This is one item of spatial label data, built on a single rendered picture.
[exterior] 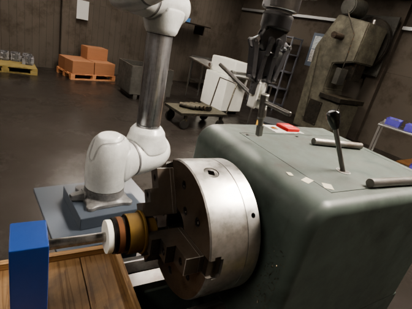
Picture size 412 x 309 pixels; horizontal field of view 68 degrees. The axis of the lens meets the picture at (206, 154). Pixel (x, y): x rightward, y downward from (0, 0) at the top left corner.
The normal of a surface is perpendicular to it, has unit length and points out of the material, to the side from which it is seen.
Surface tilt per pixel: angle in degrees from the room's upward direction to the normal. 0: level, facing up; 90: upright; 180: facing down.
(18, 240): 0
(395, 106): 90
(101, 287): 0
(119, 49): 90
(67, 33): 90
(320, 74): 90
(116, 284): 0
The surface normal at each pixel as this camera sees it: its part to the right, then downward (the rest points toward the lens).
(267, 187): -0.71, -0.34
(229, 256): 0.50, 0.20
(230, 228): 0.51, -0.15
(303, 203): -0.41, -0.67
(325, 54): -0.85, 0.01
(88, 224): 0.58, 0.41
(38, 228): 0.21, -0.91
